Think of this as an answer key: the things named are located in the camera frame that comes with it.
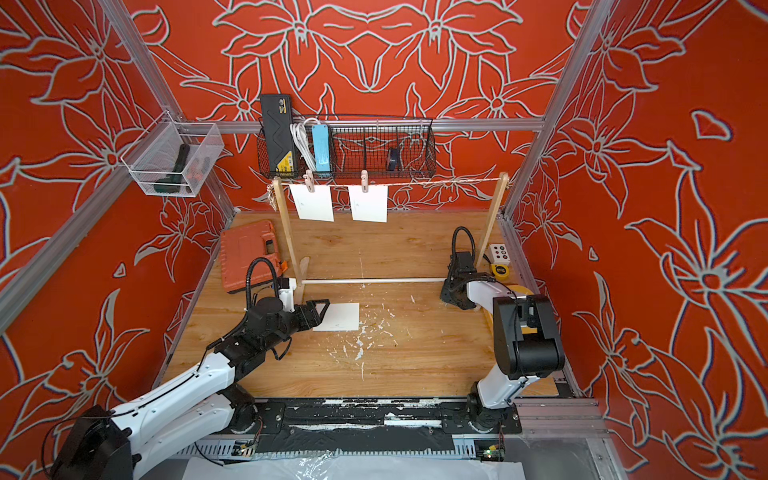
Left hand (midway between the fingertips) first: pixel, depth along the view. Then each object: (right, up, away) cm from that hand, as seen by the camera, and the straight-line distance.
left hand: (322, 303), depth 81 cm
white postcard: (+4, -6, +8) cm, 11 cm away
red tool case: (-34, +15, +22) cm, 43 cm away
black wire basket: (+4, +49, +19) cm, 53 cm away
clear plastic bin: (-49, +43, +10) cm, 66 cm away
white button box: (+58, +13, +22) cm, 63 cm away
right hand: (+38, 0, +14) cm, 40 cm away
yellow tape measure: (+57, +7, +17) cm, 60 cm away
